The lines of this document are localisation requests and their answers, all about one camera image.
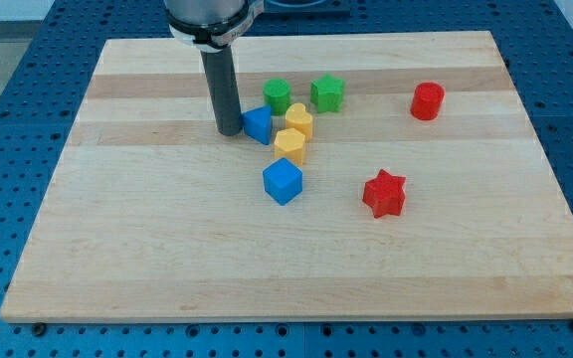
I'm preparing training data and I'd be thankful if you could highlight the yellow heart block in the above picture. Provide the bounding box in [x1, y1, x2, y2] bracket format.
[285, 102, 313, 141]

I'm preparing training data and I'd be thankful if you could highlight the blue cube block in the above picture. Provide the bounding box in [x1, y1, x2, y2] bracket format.
[263, 158, 303, 206]

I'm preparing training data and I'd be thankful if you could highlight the green cylinder block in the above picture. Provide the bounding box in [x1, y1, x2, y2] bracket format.
[263, 78, 290, 115]

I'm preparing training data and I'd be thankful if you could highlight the blue triangle block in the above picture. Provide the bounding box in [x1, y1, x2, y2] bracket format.
[242, 105, 273, 145]

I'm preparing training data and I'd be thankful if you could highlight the green star block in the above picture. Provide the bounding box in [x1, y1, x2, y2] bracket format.
[310, 74, 345, 113]

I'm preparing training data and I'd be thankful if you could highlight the red star block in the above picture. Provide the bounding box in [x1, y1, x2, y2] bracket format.
[362, 169, 406, 218]

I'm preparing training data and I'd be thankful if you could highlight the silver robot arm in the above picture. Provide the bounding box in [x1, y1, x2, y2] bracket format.
[164, 0, 265, 53]

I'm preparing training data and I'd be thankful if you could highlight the wooden board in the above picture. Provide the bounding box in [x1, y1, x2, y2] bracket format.
[0, 31, 573, 323]

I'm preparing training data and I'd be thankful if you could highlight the red cylinder block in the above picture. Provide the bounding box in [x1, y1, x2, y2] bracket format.
[410, 82, 445, 120]

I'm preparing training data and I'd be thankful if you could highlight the yellow hexagon block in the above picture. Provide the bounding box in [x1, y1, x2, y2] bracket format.
[274, 128, 306, 166]

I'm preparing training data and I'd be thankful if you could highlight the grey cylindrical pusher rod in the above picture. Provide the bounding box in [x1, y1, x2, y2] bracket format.
[201, 46, 243, 136]

